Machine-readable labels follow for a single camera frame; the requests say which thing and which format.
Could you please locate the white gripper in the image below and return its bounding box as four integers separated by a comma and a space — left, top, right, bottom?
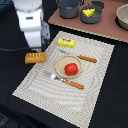
17, 9, 50, 51

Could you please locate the orange toy bread loaf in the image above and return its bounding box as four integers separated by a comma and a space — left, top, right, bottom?
25, 52, 46, 64

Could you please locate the yellow toy butter box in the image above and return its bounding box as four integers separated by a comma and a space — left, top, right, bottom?
57, 38, 75, 48

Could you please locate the grey toy pot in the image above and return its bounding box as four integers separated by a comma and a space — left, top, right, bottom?
56, 0, 84, 19

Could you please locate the red toy tomato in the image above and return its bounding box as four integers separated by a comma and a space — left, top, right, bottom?
64, 63, 78, 75

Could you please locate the yellow toy cheese wedge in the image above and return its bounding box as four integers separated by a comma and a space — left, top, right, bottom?
82, 8, 95, 17

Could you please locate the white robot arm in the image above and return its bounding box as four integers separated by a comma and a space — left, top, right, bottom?
12, 0, 50, 52

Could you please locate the round beige toy plate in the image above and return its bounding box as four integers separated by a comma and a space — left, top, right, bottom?
55, 55, 83, 78

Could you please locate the grey toy saucepan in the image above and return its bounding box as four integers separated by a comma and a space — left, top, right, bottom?
80, 2, 102, 24

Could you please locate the beige woven placemat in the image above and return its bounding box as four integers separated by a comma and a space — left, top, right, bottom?
13, 31, 114, 128

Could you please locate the beige bowl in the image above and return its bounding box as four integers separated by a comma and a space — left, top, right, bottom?
116, 4, 128, 30

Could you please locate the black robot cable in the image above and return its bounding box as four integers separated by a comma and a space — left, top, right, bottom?
0, 46, 33, 53

